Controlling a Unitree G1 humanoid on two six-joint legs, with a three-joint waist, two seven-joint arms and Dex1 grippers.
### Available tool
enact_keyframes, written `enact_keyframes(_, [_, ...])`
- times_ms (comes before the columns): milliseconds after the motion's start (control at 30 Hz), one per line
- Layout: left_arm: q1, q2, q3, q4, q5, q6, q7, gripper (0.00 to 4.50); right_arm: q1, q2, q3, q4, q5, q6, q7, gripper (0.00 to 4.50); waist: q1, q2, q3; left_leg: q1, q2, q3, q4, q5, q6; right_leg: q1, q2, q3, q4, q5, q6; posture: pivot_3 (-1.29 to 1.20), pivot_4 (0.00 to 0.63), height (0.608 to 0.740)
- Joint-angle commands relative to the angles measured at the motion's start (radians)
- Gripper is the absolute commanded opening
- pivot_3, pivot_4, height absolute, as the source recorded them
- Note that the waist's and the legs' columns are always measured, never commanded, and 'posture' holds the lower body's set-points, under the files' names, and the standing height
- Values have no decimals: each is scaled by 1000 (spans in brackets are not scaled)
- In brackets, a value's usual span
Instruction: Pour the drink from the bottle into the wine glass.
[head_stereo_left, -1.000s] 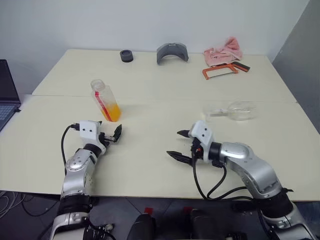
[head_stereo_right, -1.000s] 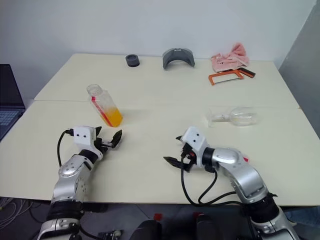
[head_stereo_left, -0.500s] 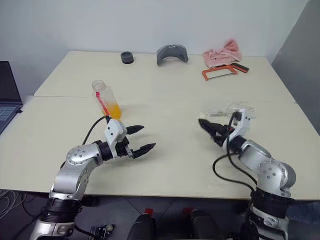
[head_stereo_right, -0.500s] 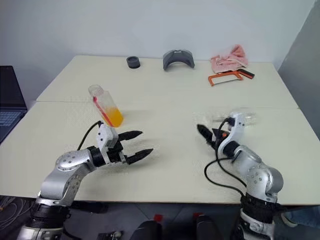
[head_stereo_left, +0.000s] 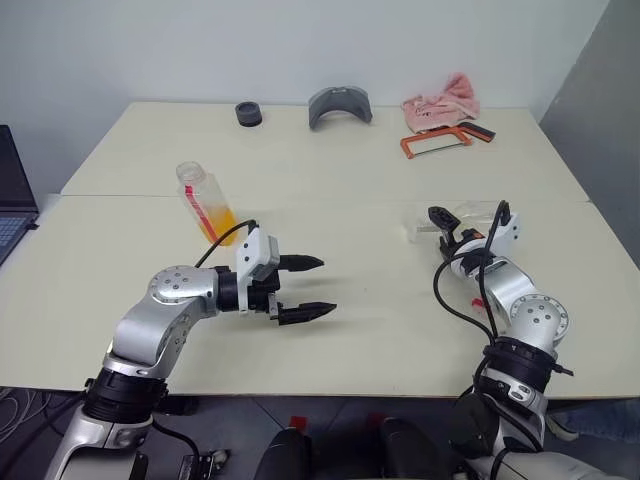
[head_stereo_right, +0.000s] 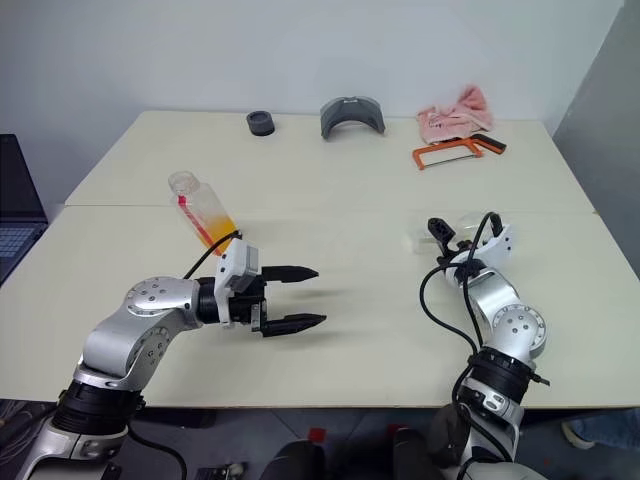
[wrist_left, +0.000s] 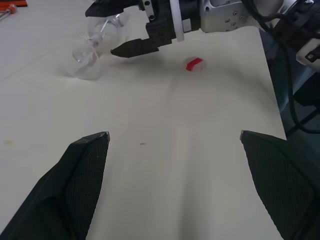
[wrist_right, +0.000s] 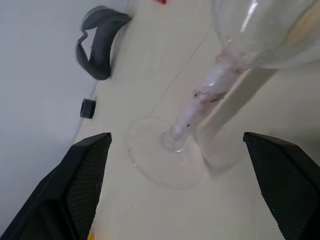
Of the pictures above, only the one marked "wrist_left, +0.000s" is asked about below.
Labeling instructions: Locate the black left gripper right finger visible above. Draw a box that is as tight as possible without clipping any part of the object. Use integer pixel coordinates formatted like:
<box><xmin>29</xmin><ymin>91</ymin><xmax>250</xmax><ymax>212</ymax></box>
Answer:
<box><xmin>239</xmin><ymin>129</ymin><xmax>320</xmax><ymax>240</ymax></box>

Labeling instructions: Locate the dark robot torso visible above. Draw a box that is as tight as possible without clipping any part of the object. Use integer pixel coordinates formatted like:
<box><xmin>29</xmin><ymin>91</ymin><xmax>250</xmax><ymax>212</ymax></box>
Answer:
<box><xmin>268</xmin><ymin>0</ymin><xmax>320</xmax><ymax>132</ymax></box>

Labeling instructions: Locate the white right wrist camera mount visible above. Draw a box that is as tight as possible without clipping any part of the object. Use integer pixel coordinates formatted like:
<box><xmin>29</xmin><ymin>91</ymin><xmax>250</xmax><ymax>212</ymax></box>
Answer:
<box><xmin>169</xmin><ymin>0</ymin><xmax>194</xmax><ymax>43</ymax></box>

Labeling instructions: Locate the orange hacksaw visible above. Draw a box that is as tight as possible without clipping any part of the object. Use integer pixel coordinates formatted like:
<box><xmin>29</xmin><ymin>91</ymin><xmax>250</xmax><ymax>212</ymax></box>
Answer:
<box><xmin>0</xmin><ymin>0</ymin><xmax>29</xmax><ymax>23</ymax></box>

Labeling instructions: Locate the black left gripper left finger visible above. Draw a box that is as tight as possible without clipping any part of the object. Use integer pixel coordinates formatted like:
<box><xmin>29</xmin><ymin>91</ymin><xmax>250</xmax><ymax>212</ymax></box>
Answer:
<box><xmin>0</xmin><ymin>131</ymin><xmax>111</xmax><ymax>240</ymax></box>

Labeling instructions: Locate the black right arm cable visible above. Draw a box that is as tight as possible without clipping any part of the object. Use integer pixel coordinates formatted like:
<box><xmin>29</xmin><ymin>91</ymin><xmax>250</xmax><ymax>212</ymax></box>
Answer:
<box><xmin>246</xmin><ymin>0</ymin><xmax>320</xmax><ymax>135</ymax></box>

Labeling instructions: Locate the red and white bottle cap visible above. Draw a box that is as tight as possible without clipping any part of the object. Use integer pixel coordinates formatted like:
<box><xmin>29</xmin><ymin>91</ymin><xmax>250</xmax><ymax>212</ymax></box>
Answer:
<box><xmin>184</xmin><ymin>56</ymin><xmax>208</xmax><ymax>74</ymax></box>

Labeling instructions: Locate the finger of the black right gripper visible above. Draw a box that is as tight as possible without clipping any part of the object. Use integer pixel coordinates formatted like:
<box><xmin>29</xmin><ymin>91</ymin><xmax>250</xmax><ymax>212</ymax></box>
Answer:
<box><xmin>84</xmin><ymin>0</ymin><xmax>141</xmax><ymax>18</ymax></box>
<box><xmin>109</xmin><ymin>38</ymin><xmax>160</xmax><ymax>60</ymax></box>

